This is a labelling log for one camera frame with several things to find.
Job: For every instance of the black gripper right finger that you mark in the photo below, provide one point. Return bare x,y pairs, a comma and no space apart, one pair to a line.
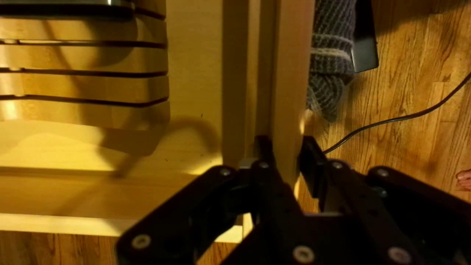
353,196

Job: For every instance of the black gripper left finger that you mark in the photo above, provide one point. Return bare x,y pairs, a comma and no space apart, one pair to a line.
191,215

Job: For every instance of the light wooden cabinet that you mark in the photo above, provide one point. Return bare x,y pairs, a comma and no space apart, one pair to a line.
236,74

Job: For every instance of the person bare foot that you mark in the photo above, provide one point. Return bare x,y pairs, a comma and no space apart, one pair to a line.
465,180

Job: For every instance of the grey knitted towel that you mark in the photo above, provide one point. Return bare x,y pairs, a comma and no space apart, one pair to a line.
331,59

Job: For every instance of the black flat floor object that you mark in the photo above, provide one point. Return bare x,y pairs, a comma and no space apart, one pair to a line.
365,34

